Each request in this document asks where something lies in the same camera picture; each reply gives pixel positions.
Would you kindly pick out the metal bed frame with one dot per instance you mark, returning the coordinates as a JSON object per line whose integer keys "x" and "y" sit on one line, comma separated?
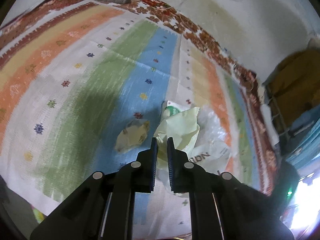
{"x": 277, "y": 110}

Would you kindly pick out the blue cloth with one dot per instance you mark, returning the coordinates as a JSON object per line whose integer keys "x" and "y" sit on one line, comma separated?
{"x": 305, "y": 142}

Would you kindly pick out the white mattress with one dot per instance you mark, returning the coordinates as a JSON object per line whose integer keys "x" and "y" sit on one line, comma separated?
{"x": 268, "y": 122}

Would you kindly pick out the brown floral bedsheet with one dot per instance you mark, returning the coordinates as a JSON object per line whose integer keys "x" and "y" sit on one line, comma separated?
{"x": 200, "y": 33}

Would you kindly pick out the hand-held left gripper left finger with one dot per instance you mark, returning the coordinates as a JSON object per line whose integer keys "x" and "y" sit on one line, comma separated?
{"x": 154, "y": 166}

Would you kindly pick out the green and white carton box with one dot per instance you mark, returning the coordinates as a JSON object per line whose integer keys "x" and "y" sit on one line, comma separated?
{"x": 171, "y": 110}

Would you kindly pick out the pale yellow paper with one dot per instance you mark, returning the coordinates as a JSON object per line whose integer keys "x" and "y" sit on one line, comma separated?
{"x": 180, "y": 127}

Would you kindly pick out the beige crumpled wrapper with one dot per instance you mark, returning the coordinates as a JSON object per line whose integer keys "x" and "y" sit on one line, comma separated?
{"x": 132, "y": 136}

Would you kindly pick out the yellow cloth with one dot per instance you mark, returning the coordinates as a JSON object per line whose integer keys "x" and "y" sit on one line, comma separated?
{"x": 297, "y": 80}

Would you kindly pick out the clear plastic bag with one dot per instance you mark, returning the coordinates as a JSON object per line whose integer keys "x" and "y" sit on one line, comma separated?
{"x": 212, "y": 142}

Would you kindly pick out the striped colourful blanket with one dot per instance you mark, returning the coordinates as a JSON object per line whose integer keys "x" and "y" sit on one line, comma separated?
{"x": 87, "y": 80}

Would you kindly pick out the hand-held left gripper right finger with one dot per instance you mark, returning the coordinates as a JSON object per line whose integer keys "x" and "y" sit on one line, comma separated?
{"x": 171, "y": 166}

